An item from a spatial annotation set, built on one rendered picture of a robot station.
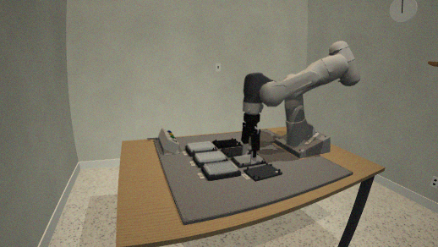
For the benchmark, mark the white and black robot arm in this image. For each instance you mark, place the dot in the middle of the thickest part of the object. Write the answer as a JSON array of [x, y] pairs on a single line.
[[258, 88]]

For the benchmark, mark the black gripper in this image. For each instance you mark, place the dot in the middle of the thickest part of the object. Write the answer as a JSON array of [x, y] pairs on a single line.
[[250, 130]]

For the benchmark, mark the grey button panel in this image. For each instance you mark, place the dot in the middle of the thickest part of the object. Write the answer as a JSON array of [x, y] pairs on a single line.
[[169, 143]]

